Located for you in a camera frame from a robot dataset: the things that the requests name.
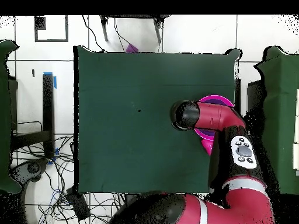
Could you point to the large pink bowl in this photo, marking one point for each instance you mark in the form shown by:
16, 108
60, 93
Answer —
215, 96

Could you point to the purple bowl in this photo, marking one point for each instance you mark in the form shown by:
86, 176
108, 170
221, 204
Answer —
217, 102

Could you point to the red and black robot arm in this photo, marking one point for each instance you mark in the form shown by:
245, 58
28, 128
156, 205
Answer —
233, 205

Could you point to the dark green tablecloth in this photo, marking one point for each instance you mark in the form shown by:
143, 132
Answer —
116, 140

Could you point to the small purple object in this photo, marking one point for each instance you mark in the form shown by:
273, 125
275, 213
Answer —
131, 49

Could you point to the black metal stand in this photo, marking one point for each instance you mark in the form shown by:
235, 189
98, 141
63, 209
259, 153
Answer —
253, 93
48, 105

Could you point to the black power brick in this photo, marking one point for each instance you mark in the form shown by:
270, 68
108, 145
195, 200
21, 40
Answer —
78, 205

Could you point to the green cloth covered table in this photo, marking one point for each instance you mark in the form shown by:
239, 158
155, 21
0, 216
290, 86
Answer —
4, 116
280, 116

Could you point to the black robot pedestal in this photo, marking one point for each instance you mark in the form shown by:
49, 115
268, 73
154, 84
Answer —
130, 198

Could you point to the black camera tripod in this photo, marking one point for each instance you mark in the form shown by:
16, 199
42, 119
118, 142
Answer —
104, 30

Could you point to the dark grey pedestal leg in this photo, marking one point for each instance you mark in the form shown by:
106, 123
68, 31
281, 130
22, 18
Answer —
32, 168

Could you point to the black square frame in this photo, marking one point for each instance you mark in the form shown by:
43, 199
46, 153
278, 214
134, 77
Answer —
51, 40

